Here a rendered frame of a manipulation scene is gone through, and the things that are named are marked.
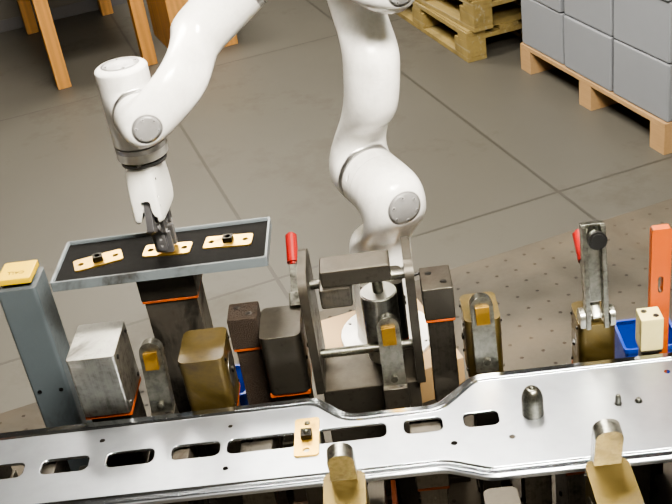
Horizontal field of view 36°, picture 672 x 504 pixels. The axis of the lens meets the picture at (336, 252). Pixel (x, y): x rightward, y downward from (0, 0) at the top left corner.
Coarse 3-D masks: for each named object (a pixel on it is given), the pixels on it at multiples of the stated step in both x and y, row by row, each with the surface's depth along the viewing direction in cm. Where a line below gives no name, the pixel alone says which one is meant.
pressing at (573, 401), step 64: (512, 384) 159; (576, 384) 157; (640, 384) 155; (0, 448) 162; (64, 448) 160; (128, 448) 158; (320, 448) 152; (384, 448) 150; (448, 448) 149; (512, 448) 147; (576, 448) 145; (640, 448) 143
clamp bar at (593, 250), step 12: (588, 228) 155; (600, 228) 154; (588, 240) 152; (600, 240) 152; (588, 252) 157; (600, 252) 156; (588, 264) 156; (600, 264) 157; (588, 276) 157; (600, 276) 158; (588, 288) 158; (600, 288) 159; (588, 300) 159; (600, 300) 160; (588, 312) 159; (588, 324) 160
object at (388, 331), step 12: (384, 324) 161; (396, 324) 161; (384, 336) 161; (396, 336) 161; (384, 348) 162; (396, 348) 162; (384, 360) 163; (396, 360) 163; (384, 372) 163; (396, 372) 163; (384, 384) 164; (396, 384) 164
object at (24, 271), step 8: (8, 264) 180; (16, 264) 180; (24, 264) 180; (32, 264) 179; (8, 272) 178; (16, 272) 177; (24, 272) 177; (32, 272) 177; (0, 280) 176; (8, 280) 176; (16, 280) 176; (24, 280) 176
